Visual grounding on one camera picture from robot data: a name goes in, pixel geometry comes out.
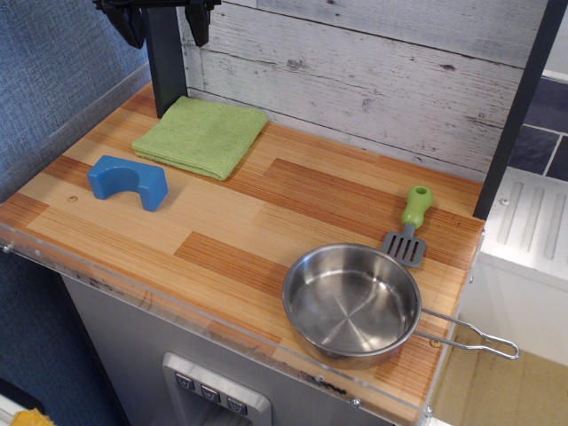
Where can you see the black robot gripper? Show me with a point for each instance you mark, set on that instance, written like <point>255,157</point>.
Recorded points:
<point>128,20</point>

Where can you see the green towel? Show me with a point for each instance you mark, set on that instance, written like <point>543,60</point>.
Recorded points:
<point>203,137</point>

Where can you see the blue arch block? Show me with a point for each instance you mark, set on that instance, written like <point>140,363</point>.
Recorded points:
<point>112,175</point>

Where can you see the clear acrylic table guard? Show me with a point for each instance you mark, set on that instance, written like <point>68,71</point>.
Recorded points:
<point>132,326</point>

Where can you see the grey dispenser button panel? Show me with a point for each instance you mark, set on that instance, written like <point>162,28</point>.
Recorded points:
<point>201,396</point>

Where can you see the yellow object bottom left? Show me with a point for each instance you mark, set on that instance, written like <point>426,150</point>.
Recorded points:
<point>31,418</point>

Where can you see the white ridged side cabinet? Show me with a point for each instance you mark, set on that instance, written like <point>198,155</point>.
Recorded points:
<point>518,284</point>

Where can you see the dark grey left post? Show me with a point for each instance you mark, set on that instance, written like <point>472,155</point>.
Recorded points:
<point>166,59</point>

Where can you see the dark grey post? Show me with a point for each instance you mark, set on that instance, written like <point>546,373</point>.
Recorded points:
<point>166,59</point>
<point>538,57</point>

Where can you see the green handled grey spatula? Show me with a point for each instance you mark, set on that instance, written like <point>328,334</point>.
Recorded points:
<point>405,247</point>

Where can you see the steel pan with wire handle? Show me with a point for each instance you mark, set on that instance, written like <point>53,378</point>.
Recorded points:
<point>352,306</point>

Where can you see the dark grey right post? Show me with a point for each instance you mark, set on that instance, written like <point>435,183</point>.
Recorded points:
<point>538,57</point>

